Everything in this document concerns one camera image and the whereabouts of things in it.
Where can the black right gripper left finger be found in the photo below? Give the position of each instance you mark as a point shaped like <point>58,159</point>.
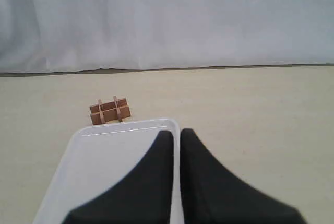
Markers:
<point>144,195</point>

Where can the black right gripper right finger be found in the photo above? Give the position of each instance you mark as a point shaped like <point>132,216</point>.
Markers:
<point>212,194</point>

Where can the notched wooden plank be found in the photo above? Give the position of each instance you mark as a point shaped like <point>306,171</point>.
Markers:
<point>119,115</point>
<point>109,115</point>
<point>108,105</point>
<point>102,119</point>

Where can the white plastic tray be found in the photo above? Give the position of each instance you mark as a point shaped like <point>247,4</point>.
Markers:
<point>99,156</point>

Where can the white backdrop cloth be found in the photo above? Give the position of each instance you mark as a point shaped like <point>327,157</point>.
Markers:
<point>45,36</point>

